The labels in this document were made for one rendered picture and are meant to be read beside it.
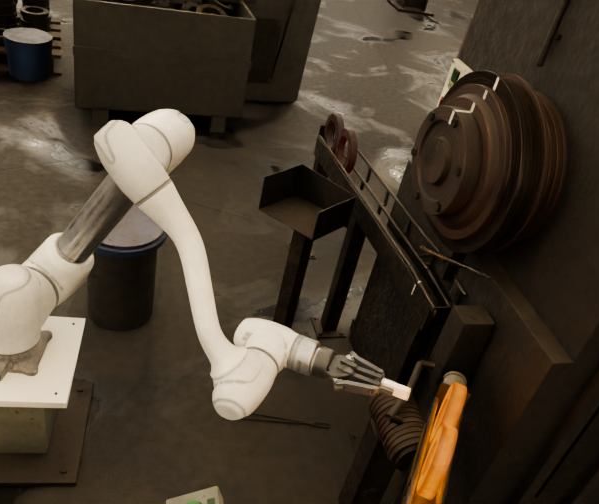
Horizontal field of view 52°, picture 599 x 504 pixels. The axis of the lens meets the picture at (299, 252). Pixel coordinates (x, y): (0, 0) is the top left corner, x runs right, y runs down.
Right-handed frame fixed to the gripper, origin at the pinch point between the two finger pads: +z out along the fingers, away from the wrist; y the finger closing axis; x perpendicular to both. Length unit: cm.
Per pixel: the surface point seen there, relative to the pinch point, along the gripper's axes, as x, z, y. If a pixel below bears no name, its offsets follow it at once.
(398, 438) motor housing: -20.6, 4.0, -4.8
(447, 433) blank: 7.6, 13.5, 14.7
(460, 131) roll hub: 52, -4, -36
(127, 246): -20, -105, -41
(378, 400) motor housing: -20.5, -4.4, -15.0
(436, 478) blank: 3.0, 14.0, 22.8
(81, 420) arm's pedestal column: -62, -95, 1
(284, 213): -7, -59, -72
